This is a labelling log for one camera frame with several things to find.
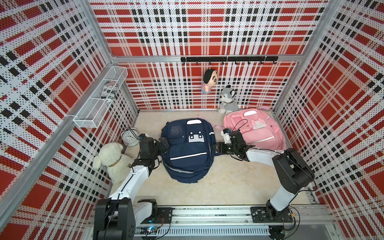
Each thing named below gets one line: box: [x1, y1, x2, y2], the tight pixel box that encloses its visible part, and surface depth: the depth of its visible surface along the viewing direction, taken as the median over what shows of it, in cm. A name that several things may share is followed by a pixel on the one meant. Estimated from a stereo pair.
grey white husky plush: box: [218, 85, 239, 115], surface depth 113 cm
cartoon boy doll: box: [201, 68, 218, 94], surface depth 94 cm
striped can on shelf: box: [101, 80, 119, 102], surface depth 77 cm
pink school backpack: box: [211, 105, 287, 151], surface depth 107 cm
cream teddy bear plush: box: [92, 142, 132, 184], surface depth 79 cm
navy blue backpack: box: [161, 118, 226, 184], surface depth 96 cm
